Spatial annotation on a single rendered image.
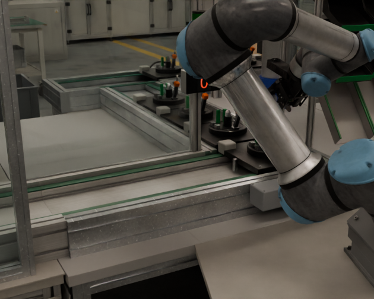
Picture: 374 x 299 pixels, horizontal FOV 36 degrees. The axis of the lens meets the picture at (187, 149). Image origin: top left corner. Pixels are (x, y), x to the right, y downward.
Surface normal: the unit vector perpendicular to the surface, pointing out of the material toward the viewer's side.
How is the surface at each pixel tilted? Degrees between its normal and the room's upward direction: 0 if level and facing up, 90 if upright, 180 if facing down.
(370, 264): 90
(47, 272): 0
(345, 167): 38
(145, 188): 0
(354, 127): 45
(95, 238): 90
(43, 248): 90
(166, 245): 0
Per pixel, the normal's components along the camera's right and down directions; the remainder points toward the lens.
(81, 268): 0.00, -0.94
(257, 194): -0.89, 0.15
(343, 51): 0.44, 0.68
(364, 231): -0.69, -0.65
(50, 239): 0.46, 0.29
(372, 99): 0.21, -0.45
